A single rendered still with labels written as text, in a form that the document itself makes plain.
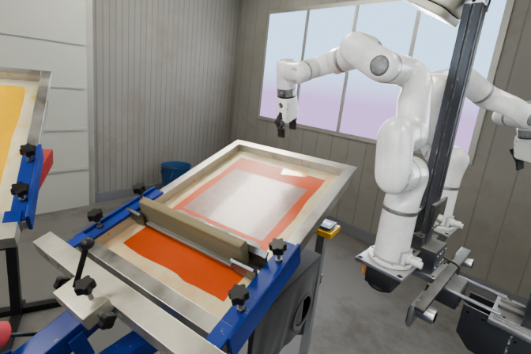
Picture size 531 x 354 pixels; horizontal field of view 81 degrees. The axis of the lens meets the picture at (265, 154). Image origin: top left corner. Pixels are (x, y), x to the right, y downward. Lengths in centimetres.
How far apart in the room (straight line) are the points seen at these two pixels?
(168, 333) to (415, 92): 80
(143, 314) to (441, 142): 96
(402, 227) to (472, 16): 64
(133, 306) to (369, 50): 83
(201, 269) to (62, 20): 335
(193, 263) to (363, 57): 73
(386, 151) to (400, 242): 27
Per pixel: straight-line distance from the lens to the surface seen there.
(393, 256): 100
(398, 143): 84
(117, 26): 415
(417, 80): 95
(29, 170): 127
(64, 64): 392
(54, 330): 85
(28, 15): 388
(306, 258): 131
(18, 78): 173
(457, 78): 112
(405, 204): 94
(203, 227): 89
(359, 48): 93
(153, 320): 76
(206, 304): 85
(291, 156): 131
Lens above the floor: 160
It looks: 13 degrees down
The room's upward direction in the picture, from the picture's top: 6 degrees clockwise
